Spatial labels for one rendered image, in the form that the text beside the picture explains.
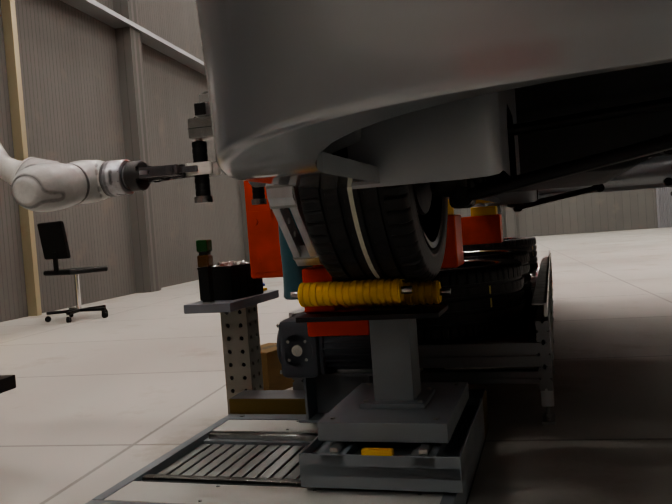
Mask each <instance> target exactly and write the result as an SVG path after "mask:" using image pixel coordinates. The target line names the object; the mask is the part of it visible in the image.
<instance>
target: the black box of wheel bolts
mask: <svg viewBox="0 0 672 504"><path fill-rule="evenodd" d="M197 270H198V277H199V289H200V301H202V288H201V276H200V268H199V267H198V268H197ZM212 278H213V290H214V300H235V299H240V298H245V297H249V296H254V295H259V294H263V293H264V292H263V279H262V278H255V279H253V278H251V268H250V262H245V261H243V260H242V261H234V260H233V261H227V262H225V261H223V262H222V263H221V262H218V263H217V265H213V266H212Z"/></svg>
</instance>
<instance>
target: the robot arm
mask: <svg viewBox="0 0 672 504"><path fill-rule="evenodd" d="M205 174H209V176H212V175H221V168H220V167H219V166H218V164H217V162H215V163H213V162H212V161H204V162H195V163H186V164H185V165H183V164H181V165H178V164H174V165H164V166H148V165H147V164H146V163H145V162H144V161H141V160H139V161H129V160H127V159H122V160H110V161H101V160H80V161H73V162H70V163H67V164H64V163H59V162H58V161H53V160H46V159H40V158H36V157H28V158H26V159H24V160H23V161H20V160H16V159H14V158H11V157H10V156H9V155H8V154H7V152H6V151H5V149H4V148H3V146H2V145H1V143H0V178H1V179H3V180H4V181H6V182H8V183H9V184H11V192H12V196H13V198H14V200H15V201H16V202H17V203H18V204H19V205H20V206H22V207H23V208H25V209H28V210H31V211H36V212H49V211H56V210H61V209H65V208H69V207H71V206H73V205H76V204H84V203H93V202H98V201H100V200H104V199H107V198H109V197H117V196H123V195H127V194H131V195H132V194H133V193H134V192H136V191H145V190H147V189H148V188H149V186H150V183H151V182H154V183H160V182H162V181H170V180H175V179H184V178H193V177H194V176H195V175H205Z"/></svg>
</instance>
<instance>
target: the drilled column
mask: <svg viewBox="0 0 672 504"><path fill-rule="evenodd" d="M220 316H221V329H222V341H223V354H224V367H225V379H226V392H227V405H228V415H229V414H230V406H229V399H230V398H231V397H233V396H235V395H237V394H238V393H240V392H242V391H244V390H264V387H263V374H262V361H261V348H260V336H259V323H258V310H257V304H255V305H252V306H249V307H246V308H242V309H239V310H236V311H232V312H222V313H220Z"/></svg>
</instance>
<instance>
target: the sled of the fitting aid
mask: <svg viewBox="0 0 672 504"><path fill-rule="evenodd" d="M483 428H484V411H483V398H469V399H468V401H467V403H466V405H465V408H464V410H463V412H462V414H461V417H460V419H459V421H458V423H457V425H456V428H455V430H454V432H453V434H452V437H451V439H450V441H449V443H394V442H337V441H319V440H318V436H317V437H316V438H315V439H314V440H313V441H312V442H311V443H310V444H308V445H307V446H306V447H305V448H304V449H303V450H302V451H301V452H300V453H299V464H300V478H301V487H316V488H342V489H369V490H395V491H422V492H448V493H463V491H464V487H465V484H466V481H467V478H468V475H469V472H470V469H471V465H472V462H473V459H474V456H475V453H476V450H477V447H478V444H479V440H480V437H481V434H482V431H483Z"/></svg>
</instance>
